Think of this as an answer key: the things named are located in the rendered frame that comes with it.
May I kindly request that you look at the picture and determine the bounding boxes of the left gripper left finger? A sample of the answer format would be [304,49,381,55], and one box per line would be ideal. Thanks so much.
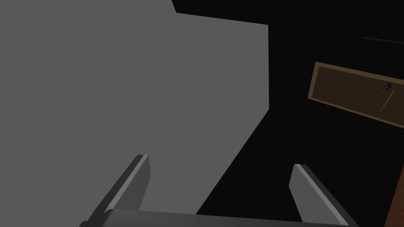
[88,154,152,223]

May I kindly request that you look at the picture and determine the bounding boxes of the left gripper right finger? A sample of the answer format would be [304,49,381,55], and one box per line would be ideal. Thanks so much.
[288,164,359,226]

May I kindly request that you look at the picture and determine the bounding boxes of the reddish brown wooden furniture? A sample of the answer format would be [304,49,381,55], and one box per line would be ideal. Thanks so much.
[385,164,404,227]

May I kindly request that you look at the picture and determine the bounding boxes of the dark brown door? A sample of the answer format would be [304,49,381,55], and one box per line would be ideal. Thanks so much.
[307,61,404,129]

